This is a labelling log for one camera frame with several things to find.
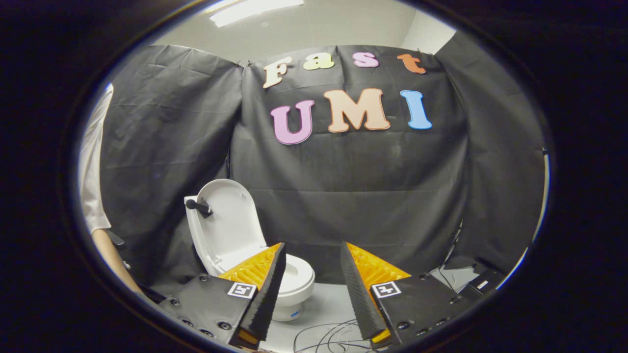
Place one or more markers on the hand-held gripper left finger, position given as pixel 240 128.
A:
pixel 267 299

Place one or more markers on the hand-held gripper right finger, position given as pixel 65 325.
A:
pixel 358 299

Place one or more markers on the white toilet lid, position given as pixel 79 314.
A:
pixel 230 225

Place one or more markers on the white toilet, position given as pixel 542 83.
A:
pixel 299 277

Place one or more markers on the black backdrop cloth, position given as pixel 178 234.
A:
pixel 343 186

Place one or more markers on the black box white label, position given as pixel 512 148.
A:
pixel 485 282

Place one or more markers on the small black device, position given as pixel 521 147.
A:
pixel 120 247

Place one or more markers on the person's white shirt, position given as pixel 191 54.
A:
pixel 91 171

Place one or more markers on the ceiling light panel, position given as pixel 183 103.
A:
pixel 250 10

